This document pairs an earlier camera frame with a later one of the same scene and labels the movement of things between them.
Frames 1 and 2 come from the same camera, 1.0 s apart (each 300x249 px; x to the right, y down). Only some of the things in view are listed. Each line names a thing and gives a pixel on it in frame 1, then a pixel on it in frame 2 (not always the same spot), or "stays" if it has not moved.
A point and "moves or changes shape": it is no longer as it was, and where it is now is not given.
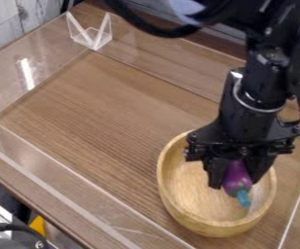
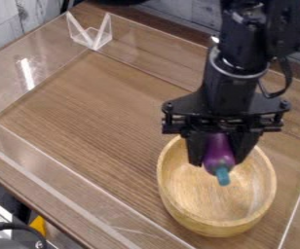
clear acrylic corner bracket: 92,38 stays
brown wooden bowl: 202,206 stays
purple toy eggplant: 237,181 moves or changes shape
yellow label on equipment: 38,226 stays
